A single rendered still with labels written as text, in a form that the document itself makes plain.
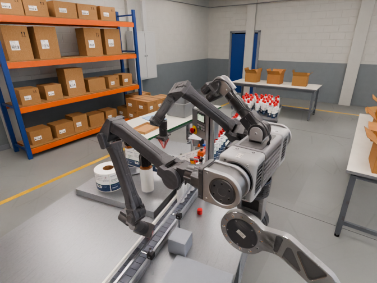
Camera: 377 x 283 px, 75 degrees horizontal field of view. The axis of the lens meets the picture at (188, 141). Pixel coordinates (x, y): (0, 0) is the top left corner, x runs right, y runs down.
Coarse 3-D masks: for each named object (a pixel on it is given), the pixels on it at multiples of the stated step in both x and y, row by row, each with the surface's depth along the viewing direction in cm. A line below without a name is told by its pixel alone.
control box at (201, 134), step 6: (192, 108) 161; (198, 108) 157; (192, 114) 162; (204, 114) 150; (192, 120) 164; (192, 126) 166; (216, 126) 156; (198, 132) 161; (204, 132) 154; (216, 132) 157; (204, 138) 156; (216, 138) 159
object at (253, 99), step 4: (244, 96) 375; (248, 96) 375; (252, 96) 372; (256, 96) 374; (260, 96) 385; (268, 96) 370; (272, 96) 376; (252, 100) 367; (256, 100) 366; (260, 100) 368; (268, 100) 347; (272, 100) 347; (276, 100) 352; (252, 104) 374; (260, 104) 371; (268, 104) 349; (252, 108) 377; (260, 108) 373
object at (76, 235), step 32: (32, 224) 153; (64, 224) 153; (96, 224) 152; (192, 224) 152; (0, 256) 130; (32, 256) 130; (64, 256) 130; (96, 256) 130; (160, 256) 129; (192, 256) 129; (224, 256) 129
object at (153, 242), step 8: (192, 192) 175; (176, 200) 166; (168, 208) 158; (176, 208) 158; (168, 224) 145; (160, 232) 138; (144, 240) 133; (152, 240) 133; (136, 248) 128; (152, 248) 128; (144, 256) 123; (136, 264) 119; (120, 272) 115; (128, 272) 115; (112, 280) 111; (120, 280) 111; (128, 280) 111
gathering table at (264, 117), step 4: (280, 104) 386; (280, 108) 382; (232, 112) 353; (232, 116) 350; (260, 116) 344; (264, 116) 344; (264, 120) 334; (268, 120) 331; (272, 120) 329; (276, 120) 327
